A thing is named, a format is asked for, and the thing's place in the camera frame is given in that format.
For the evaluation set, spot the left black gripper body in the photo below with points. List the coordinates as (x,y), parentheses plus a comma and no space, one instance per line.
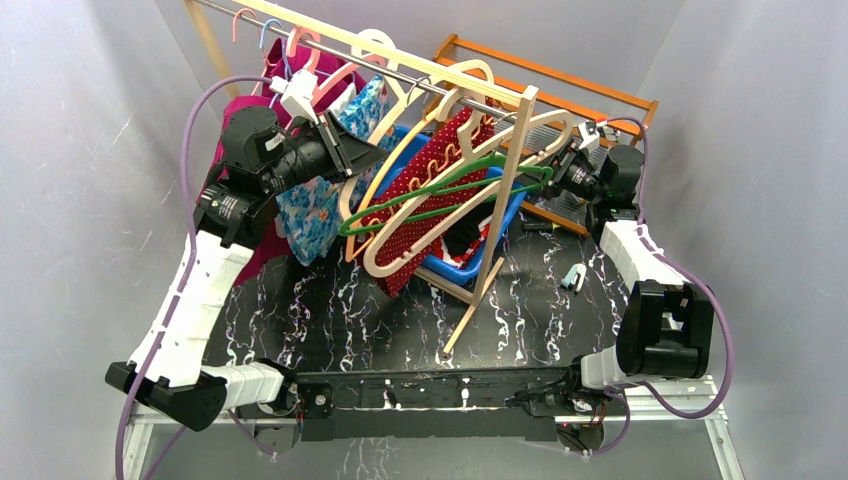
(333,151)

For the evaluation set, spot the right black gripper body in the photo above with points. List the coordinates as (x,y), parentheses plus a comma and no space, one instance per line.
(572,176)

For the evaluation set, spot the cream wooden hanger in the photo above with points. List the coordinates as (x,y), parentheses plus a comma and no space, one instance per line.
(492,177)
(388,117)

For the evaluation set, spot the black garment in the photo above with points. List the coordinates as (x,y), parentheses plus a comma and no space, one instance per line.
(474,222)

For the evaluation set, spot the white red poppy garment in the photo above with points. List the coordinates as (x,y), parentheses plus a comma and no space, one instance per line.
(460,244)

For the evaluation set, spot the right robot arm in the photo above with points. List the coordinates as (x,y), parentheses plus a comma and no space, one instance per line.
(666,328)

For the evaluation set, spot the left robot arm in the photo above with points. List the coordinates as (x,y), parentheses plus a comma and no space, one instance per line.
(227,222)

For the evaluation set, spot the black yellow marker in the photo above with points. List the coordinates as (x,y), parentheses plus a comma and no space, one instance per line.
(540,227)

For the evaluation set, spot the blue floral garment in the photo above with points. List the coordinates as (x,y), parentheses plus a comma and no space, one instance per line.
(309,212)

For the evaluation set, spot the blue plastic bin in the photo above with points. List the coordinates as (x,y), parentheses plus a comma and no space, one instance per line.
(434,262)

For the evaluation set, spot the wooden clothes rack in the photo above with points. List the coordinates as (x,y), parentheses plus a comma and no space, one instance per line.
(457,84)

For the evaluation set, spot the magenta garment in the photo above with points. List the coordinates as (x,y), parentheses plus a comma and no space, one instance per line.
(342,93)

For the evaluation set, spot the white plastic clip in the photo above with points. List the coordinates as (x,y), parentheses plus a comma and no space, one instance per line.
(575,278)

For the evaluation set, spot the orange wooden shoe rack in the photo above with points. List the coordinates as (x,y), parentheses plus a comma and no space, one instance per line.
(585,99)

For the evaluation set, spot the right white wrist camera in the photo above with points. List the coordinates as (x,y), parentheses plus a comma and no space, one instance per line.
(590,133)

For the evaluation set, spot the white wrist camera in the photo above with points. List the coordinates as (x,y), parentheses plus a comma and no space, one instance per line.
(296,94)
(590,133)

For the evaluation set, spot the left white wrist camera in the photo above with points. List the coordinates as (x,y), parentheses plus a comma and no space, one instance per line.
(296,94)

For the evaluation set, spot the black base frame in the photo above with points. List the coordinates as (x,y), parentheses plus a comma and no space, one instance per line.
(542,404)

